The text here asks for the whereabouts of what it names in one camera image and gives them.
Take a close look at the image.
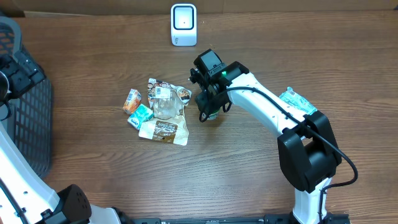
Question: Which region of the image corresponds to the green lid spice jar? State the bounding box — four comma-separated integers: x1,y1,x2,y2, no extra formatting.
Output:
207,110,220,120

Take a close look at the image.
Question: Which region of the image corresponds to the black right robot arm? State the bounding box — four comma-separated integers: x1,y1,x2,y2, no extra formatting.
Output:
189,59,349,223

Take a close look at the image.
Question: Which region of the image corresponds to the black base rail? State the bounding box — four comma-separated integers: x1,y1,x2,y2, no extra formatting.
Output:
126,213,351,224

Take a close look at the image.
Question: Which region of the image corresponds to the orange tissue pack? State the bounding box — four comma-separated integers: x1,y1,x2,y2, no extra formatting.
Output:
123,89,142,114

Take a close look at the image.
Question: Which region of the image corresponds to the mint green wipe packet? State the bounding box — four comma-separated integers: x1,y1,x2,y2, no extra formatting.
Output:
279,86,317,115

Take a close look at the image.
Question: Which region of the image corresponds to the cream green packet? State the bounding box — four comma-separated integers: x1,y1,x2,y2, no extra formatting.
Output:
127,104,154,130

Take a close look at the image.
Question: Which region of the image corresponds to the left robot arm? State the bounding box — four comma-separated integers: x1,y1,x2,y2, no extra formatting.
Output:
1,54,133,223

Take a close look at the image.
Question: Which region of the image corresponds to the brown white snack bag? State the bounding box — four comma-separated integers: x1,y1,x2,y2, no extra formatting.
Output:
139,78,192,146

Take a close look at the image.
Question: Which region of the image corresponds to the white barcode scanner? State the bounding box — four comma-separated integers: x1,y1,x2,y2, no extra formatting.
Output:
170,3,198,47

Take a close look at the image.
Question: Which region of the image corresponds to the grey plastic mesh basket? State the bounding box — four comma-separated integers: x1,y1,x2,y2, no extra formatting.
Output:
1,16,53,178

